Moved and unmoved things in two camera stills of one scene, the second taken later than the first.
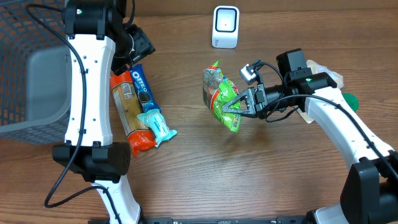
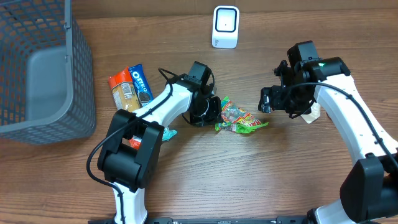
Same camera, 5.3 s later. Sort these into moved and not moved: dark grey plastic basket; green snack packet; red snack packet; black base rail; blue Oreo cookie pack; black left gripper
Moved: black left gripper; green snack packet
Not moved: dark grey plastic basket; black base rail; red snack packet; blue Oreo cookie pack
